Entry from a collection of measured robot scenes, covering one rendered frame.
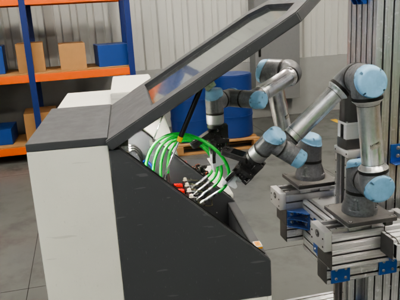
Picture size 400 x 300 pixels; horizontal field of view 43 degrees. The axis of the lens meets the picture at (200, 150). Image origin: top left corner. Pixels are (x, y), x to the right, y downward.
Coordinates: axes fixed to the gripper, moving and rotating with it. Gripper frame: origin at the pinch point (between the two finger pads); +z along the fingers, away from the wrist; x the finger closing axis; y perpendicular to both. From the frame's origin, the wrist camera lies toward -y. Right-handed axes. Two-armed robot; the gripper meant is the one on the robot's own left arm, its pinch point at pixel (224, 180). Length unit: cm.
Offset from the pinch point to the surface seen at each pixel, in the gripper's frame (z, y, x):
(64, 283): 38, -20, -61
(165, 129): 25, -36, 30
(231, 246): 2.8, 17.7, -23.1
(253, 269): 6.7, 31.2, -20.8
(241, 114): 256, -14, 437
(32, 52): 339, -282, 338
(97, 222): 15, -26, -47
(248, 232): 16.6, 23.9, 4.3
